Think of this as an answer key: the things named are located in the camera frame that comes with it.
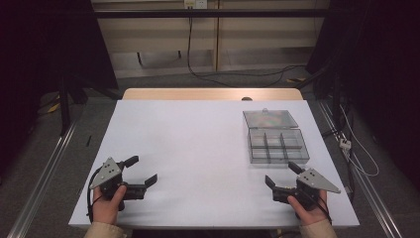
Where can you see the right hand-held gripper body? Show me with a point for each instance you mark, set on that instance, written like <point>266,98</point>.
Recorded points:
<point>313,180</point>

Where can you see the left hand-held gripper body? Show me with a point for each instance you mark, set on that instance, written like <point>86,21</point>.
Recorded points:
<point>105,173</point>

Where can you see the clear plastic compartment box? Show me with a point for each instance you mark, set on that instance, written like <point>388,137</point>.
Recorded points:
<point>277,145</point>

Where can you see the person's left hand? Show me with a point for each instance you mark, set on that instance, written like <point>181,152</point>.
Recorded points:
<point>105,208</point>

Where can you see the person's right hand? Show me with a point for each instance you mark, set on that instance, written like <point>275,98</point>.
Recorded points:
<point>310,214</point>

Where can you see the small black stick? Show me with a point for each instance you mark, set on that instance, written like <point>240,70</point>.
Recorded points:
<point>88,140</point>

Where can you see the white power strip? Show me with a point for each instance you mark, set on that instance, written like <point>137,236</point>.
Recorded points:
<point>345,143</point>

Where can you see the black metal stand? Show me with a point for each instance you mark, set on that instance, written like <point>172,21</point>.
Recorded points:
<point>64,109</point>

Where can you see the yellow floor tape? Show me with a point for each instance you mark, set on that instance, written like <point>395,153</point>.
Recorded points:
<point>295,80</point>
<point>53,108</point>

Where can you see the small dark knob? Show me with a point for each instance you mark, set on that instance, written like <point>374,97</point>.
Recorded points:
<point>246,98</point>

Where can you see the light wooden table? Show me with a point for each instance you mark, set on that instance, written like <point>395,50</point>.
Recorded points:
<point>211,94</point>

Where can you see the black curtain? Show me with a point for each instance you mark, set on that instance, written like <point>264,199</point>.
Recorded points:
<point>379,49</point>
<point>39,49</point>

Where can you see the black horizontal bar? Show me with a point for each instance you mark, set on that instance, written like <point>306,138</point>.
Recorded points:
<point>211,13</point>

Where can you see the metal floor rail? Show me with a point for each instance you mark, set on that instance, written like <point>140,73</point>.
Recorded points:
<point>39,185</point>
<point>379,211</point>

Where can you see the white wall socket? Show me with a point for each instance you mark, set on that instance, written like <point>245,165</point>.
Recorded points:
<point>196,4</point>

